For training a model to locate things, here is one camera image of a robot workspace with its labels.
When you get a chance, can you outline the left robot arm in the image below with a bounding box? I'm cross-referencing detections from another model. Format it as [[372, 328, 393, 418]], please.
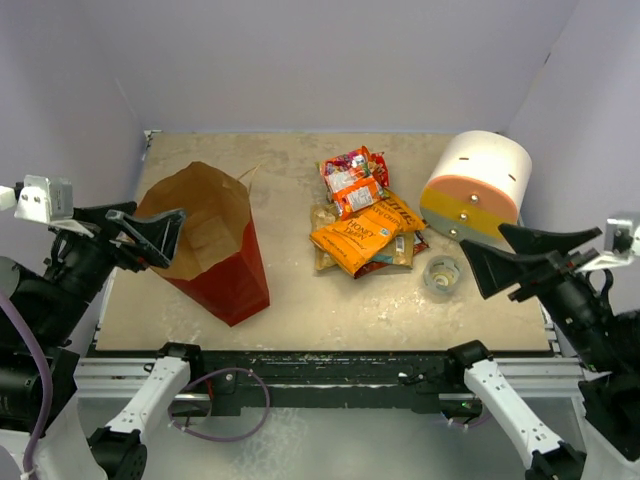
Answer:
[[1, 202, 206, 479]]

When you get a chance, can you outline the metal corner bracket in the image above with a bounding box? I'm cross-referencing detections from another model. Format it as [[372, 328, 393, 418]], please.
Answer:
[[142, 129, 161, 162]]

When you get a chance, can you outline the orange fruit candy bag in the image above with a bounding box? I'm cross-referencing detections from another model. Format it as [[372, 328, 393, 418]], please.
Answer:
[[316, 146, 372, 194]]

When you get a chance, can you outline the red orange snack packet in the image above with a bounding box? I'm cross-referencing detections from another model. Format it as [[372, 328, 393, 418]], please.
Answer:
[[368, 152, 390, 188]]

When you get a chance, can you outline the orange yellow snack bag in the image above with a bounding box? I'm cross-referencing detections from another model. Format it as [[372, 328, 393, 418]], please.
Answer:
[[309, 188, 426, 276]]

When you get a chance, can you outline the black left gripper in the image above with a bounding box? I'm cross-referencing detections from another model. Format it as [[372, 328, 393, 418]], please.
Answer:
[[33, 197, 185, 340]]

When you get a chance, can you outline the orange snack bag with label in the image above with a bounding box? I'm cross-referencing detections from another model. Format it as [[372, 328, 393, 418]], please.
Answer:
[[332, 176, 388, 220]]

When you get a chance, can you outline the white cylinder toy drum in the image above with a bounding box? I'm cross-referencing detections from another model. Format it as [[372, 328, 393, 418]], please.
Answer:
[[420, 130, 532, 245]]

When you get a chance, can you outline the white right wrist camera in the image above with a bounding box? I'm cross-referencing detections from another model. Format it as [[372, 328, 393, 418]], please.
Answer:
[[579, 211, 639, 272]]

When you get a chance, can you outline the tan large snack bag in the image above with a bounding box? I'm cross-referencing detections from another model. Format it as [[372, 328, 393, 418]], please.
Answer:
[[309, 202, 416, 272]]

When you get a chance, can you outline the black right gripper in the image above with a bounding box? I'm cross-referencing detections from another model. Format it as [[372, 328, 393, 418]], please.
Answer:
[[461, 218, 624, 366]]

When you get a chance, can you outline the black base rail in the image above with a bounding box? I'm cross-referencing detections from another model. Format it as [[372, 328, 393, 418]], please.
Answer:
[[75, 349, 567, 416]]

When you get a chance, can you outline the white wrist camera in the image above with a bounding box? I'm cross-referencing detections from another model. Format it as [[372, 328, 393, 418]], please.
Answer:
[[579, 211, 639, 272], [1, 175, 94, 238]]

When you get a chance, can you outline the red chips bag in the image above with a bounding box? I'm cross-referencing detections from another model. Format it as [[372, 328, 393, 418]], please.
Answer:
[[354, 231, 429, 279]]

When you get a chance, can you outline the red paper bag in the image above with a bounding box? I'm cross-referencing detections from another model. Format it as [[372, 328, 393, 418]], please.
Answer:
[[136, 161, 270, 327]]

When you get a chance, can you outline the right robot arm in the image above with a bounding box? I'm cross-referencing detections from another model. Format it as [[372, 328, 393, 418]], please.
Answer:
[[444, 216, 639, 479]]

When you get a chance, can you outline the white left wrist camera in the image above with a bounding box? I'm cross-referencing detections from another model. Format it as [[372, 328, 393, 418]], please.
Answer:
[[1, 175, 94, 238]]

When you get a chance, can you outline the clear tape roll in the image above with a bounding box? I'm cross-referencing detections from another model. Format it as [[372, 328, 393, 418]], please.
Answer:
[[422, 255, 462, 303]]

